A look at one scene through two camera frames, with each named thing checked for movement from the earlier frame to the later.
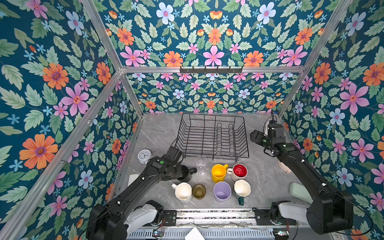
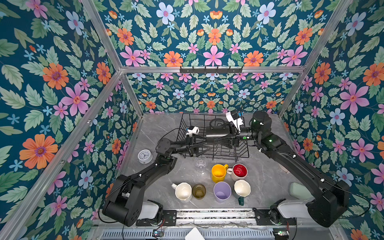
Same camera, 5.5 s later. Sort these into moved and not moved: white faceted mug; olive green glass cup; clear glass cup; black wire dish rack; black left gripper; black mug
Moved: black left gripper; black mug
Not moved: olive green glass cup; white faceted mug; clear glass cup; black wire dish rack
